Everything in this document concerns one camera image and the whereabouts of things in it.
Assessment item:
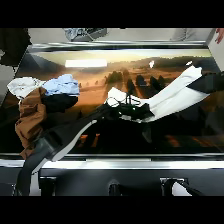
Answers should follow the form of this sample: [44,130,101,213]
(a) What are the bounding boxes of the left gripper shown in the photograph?
[113,101,155,123]

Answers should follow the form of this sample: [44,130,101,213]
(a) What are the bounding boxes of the white T-shirt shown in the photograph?
[105,65,214,123]

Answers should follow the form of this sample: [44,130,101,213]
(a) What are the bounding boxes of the person's hand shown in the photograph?
[214,27,224,45]

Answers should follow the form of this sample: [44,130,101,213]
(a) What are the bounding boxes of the black garment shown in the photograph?
[0,27,33,68]
[41,92,80,114]

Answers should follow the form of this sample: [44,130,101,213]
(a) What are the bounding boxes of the light blue garment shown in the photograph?
[41,73,81,98]

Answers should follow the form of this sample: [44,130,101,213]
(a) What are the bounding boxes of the grey patterned cloth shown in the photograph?
[63,27,109,43]

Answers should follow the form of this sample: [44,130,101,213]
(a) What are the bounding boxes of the brown garment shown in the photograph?
[14,86,48,160]

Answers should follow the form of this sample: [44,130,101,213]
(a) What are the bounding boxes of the white garment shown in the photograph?
[6,76,47,100]

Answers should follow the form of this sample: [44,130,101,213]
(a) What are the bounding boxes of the silver frame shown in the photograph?
[0,157,224,197]

